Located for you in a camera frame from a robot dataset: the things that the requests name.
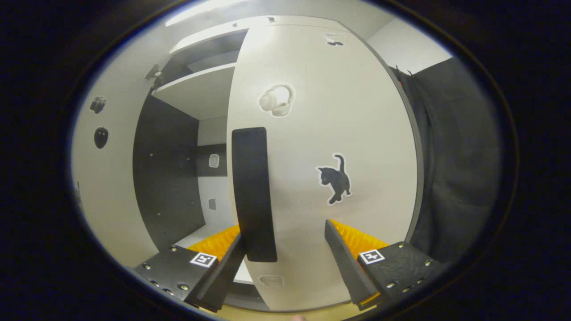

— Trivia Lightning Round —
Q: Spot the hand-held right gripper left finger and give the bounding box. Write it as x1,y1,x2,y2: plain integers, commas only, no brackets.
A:
134,224,247,313

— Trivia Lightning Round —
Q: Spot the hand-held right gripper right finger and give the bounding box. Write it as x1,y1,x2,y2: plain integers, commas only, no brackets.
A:
324,219,447,311

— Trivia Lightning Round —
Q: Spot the white and grey cabinet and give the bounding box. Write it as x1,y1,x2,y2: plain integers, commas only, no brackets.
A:
133,17,277,309

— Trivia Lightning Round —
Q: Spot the white cabinet door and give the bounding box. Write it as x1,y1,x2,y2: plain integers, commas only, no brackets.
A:
70,33,179,268
227,25,424,313

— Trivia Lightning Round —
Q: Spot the metal cabinet door hinge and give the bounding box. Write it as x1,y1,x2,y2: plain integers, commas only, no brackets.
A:
145,64,165,90

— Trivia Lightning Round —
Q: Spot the black backdrop cloth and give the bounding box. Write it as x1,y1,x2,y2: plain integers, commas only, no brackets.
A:
393,57,502,266

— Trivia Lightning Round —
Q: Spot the black door handle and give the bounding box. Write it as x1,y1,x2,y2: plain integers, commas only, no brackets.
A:
231,127,278,263

